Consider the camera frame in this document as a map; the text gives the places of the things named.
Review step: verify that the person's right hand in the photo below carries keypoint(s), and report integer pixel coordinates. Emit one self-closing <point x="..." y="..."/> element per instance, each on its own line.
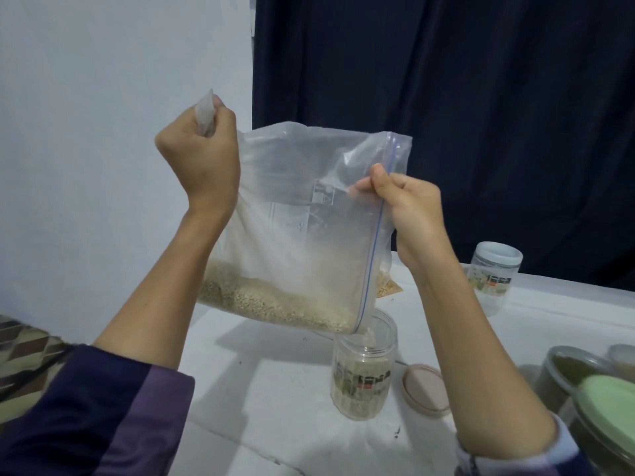
<point x="417" y="218"/>

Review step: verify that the pile of green beans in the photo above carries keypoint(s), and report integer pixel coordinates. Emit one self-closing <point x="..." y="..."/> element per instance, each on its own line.
<point x="575" y="370"/>

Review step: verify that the person's left forearm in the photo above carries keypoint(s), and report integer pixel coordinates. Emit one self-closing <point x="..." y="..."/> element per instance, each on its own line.
<point x="154" y="302"/>

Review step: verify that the zip bag of corn kernels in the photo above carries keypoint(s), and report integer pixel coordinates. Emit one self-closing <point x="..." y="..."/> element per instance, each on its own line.
<point x="387" y="287"/>

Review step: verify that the person's left hand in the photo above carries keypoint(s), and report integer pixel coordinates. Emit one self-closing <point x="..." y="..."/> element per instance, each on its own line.
<point x="203" y="168"/>

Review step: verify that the dark navy curtain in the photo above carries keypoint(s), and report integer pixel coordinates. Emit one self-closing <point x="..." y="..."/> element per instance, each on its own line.
<point x="446" y="104"/>

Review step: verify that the transparent jar blue lid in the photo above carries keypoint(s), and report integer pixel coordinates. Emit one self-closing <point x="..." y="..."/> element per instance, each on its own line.
<point x="493" y="277"/>

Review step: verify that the transparent jar pink lid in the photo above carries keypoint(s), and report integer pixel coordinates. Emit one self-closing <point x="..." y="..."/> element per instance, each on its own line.
<point x="362" y="381"/>

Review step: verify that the person's right forearm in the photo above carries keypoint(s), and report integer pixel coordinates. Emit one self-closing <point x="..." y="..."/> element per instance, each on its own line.
<point x="486" y="367"/>

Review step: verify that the pink round lid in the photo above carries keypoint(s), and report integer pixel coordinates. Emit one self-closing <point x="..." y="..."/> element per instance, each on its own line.
<point x="427" y="389"/>

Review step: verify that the green round lid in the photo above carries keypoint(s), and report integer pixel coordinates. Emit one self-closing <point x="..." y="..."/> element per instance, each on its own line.
<point x="610" y="411"/>

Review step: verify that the clear bag with cream grains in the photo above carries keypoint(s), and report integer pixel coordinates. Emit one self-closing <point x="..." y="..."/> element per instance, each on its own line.
<point x="308" y="223"/>

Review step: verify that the transparent jar green lid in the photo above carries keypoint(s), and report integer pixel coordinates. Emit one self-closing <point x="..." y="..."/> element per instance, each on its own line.
<point x="595" y="446"/>

